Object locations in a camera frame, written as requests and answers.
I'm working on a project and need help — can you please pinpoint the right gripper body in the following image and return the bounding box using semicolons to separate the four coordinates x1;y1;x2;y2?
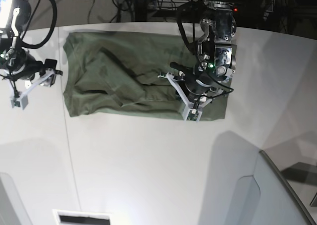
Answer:
22;58;63;87

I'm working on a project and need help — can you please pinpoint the black power strip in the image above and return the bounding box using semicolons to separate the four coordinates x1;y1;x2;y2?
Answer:
231;6;241;12

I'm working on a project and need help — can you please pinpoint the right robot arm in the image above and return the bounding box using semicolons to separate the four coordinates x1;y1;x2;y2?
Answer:
0;0;63;87

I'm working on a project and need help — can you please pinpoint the olive green t-shirt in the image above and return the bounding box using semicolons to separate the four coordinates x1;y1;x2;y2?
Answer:
62;30;230;122

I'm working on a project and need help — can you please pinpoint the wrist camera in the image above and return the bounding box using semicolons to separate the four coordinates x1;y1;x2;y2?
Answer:
10;96;28;110
182;107;203;122

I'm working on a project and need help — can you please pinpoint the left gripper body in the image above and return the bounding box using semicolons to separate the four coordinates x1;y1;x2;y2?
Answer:
170;62;223;103

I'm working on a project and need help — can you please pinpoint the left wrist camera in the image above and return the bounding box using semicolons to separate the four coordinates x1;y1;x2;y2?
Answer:
182;107;203;122

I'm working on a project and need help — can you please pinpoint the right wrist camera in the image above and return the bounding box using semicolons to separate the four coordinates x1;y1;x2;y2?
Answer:
10;96;28;110

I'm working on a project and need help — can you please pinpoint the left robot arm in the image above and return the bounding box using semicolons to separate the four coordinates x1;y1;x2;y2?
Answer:
170;0;237;103

